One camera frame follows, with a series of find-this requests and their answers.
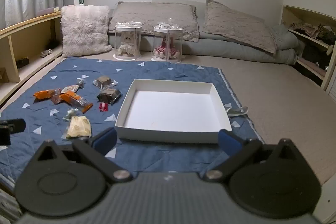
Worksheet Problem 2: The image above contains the long orange snack packet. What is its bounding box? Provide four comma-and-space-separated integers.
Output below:
60, 91, 93, 113

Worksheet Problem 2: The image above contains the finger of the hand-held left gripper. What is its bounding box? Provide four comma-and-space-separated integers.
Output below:
0, 119, 26, 146

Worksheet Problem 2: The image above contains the pale yellow snack packet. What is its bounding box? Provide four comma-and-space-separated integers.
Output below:
62, 115, 92, 139

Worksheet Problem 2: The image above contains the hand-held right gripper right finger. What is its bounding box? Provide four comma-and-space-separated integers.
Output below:
203, 129, 302, 182

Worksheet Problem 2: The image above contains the white cardboard box tray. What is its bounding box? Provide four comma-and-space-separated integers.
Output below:
115, 79, 232, 144

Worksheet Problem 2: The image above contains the clear case with beige doll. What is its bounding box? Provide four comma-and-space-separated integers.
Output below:
113, 21, 143, 60

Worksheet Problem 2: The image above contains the blue triangle-print mat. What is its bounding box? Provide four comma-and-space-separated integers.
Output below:
0, 57, 264, 188

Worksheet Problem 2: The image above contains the beige candy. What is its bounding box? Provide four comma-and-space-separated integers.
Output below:
60, 84, 80, 94

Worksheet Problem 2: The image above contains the brown cake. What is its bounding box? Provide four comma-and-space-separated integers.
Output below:
93, 75, 118, 89
97, 88, 122, 106

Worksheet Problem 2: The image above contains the clear plastic wrapper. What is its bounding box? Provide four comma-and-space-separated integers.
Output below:
226, 106, 248, 117

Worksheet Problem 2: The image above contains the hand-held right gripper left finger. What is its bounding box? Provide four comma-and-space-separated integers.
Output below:
31, 127, 133, 184

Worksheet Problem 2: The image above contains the curved wooden shelf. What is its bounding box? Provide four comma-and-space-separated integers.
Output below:
0, 6, 65, 109

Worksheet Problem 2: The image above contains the dark clothes pile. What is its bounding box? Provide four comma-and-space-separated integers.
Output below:
299, 43, 331, 67

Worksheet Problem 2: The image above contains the grey textured pillow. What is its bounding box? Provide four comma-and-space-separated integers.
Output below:
109, 1, 200, 43
202, 0, 278, 55

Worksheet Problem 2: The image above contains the beige clothes pile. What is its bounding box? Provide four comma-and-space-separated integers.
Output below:
287, 22, 336, 43

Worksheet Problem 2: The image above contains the small black box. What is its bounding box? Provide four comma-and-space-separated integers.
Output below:
16, 57, 29, 69

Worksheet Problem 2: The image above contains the grey folded duvet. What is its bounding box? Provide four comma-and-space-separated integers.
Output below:
108, 0, 306, 65

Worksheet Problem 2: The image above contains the clear case with pink doll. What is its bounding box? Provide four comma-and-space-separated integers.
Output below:
151, 18, 183, 64

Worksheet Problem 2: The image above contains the white wall shelf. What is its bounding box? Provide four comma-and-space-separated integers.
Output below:
281, 5, 336, 93

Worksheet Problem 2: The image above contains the small brown snack packet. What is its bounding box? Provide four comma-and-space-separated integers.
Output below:
51, 88, 63, 105

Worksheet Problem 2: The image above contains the fluffy white pillow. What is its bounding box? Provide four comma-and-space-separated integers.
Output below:
61, 5, 113, 58

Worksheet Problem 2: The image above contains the green candy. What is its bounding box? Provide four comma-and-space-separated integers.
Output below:
63, 108, 79, 121

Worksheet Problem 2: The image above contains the short orange snack packet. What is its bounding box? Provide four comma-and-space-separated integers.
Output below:
33, 90, 57, 101

